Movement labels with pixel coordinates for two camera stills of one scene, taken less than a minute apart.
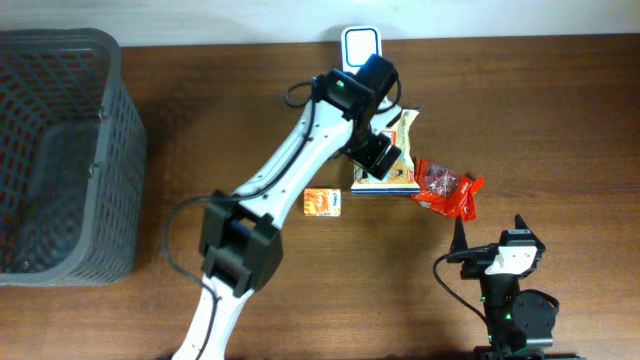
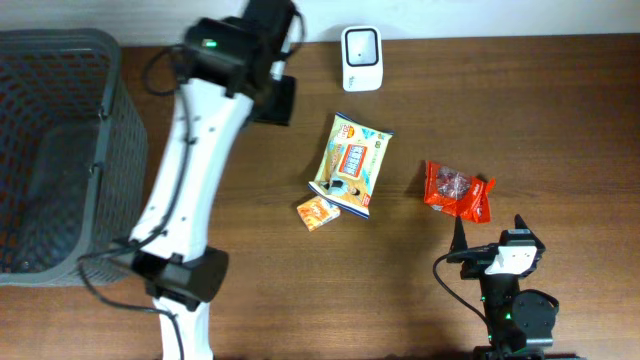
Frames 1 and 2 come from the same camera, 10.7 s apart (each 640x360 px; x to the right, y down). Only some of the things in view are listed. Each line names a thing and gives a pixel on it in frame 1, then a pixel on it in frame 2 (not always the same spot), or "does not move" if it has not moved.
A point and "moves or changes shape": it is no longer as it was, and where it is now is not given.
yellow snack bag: (400, 177) to (350, 163)
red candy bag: (446, 191) moves or changes shape
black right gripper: (480, 254) does not move
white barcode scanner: (358, 44) does not move
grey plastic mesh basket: (73, 157) does not move
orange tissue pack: (322, 202) moves or changes shape
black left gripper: (382, 156) to (279, 100)
